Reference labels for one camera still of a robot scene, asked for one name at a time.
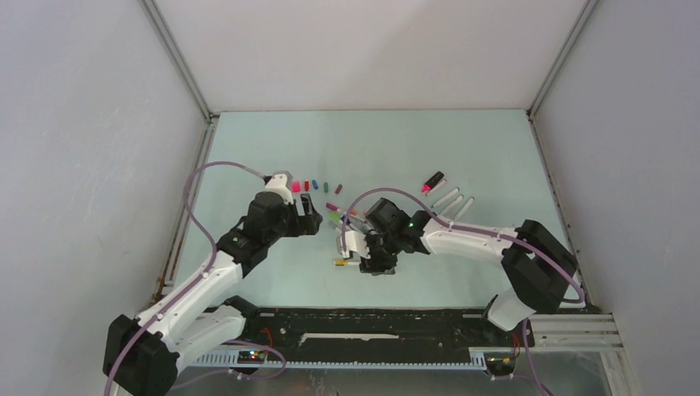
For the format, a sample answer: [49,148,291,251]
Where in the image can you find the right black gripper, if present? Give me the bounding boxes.
[358,230,402,276]

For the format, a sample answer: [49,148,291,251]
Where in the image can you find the black pink highlighter body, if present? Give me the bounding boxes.
[421,171,444,194]

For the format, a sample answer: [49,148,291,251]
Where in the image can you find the red capped white marker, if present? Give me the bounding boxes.
[424,178,447,197]

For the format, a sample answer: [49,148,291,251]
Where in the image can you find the light blue capped marker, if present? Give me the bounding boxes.
[432,187,460,208]

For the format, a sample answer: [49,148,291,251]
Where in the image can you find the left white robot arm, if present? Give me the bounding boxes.
[102,188,323,395]

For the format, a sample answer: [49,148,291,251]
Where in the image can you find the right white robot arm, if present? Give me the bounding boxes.
[338,198,585,345]

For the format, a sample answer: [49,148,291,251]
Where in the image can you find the grey capped marker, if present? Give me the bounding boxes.
[328,220,343,234]

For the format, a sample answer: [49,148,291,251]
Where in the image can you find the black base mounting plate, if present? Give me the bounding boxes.
[241,308,535,362]

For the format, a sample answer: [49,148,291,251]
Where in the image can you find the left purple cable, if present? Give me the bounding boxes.
[103,161,288,396]

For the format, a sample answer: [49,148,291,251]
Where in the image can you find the purple cable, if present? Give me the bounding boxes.
[339,187,586,396]
[103,161,288,396]

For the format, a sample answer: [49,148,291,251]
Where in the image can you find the grey cable duct rail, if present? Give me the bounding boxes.
[189,349,503,371]

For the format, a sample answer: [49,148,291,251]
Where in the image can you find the left aluminium frame post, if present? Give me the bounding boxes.
[140,0,215,304]

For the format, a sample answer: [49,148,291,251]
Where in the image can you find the aluminium frame post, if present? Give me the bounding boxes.
[140,0,215,304]
[527,0,603,121]

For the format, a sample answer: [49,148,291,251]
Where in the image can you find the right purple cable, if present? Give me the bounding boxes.
[339,187,586,396]

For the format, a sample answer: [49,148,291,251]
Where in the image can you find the right aluminium frame post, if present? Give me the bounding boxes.
[527,0,603,121]

